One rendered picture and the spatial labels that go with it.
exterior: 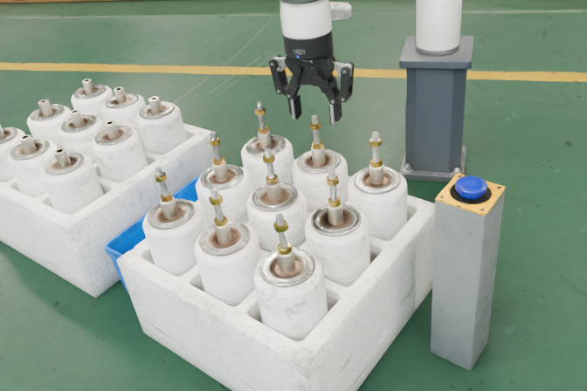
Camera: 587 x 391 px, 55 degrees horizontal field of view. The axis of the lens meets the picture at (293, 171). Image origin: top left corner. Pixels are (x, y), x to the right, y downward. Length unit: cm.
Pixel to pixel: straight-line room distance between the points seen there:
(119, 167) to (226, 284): 44
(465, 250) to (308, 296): 22
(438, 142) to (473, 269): 54
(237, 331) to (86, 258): 43
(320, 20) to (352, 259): 35
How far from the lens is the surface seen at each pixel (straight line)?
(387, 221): 92
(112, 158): 118
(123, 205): 117
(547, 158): 148
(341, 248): 82
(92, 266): 117
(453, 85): 125
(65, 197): 114
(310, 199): 98
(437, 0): 120
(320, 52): 86
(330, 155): 99
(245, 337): 82
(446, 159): 134
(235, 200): 96
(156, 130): 123
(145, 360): 106
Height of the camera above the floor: 78
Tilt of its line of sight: 33 degrees down
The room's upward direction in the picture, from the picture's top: 7 degrees counter-clockwise
